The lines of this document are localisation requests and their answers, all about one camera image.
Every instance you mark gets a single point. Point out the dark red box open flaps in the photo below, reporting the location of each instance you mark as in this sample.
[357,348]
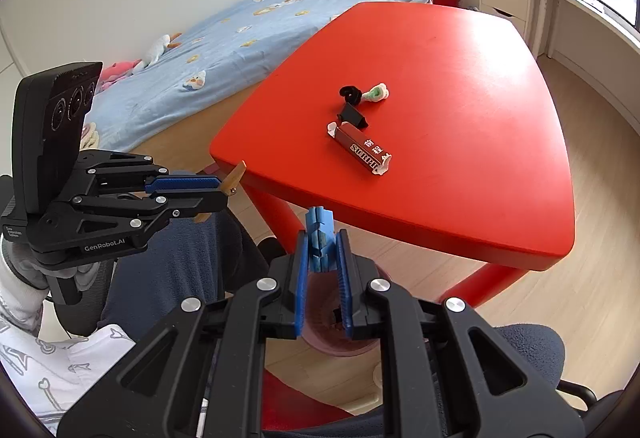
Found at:
[360,149]

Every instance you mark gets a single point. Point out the red table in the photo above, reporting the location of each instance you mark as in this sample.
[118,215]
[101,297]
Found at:
[440,118]

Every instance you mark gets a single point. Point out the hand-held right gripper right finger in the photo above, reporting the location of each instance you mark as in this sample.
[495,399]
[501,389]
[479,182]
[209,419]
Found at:
[345,283]

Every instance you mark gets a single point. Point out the person's left leg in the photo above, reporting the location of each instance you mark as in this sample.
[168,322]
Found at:
[190,263]

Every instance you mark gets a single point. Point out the wooden stick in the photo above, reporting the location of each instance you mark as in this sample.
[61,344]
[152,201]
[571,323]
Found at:
[234,178]

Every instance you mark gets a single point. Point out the black folded paper box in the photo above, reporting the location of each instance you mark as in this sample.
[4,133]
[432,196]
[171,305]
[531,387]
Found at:
[354,116]

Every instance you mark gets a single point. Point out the green white crumpled wrapper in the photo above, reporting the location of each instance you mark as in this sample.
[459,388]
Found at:
[376,92]

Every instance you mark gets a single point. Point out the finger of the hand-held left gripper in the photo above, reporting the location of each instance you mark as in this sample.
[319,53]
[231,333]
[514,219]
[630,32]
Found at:
[200,203]
[185,183]

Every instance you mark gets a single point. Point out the person's left hand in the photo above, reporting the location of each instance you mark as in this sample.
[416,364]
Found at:
[25,275]

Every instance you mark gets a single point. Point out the red plastic chair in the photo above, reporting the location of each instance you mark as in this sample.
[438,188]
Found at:
[300,398]

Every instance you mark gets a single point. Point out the small white duck plush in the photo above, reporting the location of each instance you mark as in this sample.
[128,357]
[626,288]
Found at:
[194,80]

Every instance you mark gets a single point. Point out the pink plush toy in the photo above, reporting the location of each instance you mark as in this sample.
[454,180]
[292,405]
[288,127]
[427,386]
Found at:
[120,73]

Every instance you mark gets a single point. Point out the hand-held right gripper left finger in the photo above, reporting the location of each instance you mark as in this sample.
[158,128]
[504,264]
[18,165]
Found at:
[300,283]

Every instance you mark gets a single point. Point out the black office chair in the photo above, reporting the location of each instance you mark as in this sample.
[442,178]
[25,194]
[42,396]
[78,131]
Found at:
[580,395]

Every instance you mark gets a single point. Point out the pink plastic bin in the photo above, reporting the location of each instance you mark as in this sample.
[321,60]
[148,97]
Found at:
[322,318]

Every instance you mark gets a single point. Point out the bed with blue sheet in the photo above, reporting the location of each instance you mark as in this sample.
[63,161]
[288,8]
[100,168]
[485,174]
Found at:
[235,33]

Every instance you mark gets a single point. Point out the small blue box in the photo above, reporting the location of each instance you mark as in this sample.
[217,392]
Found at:
[319,238]

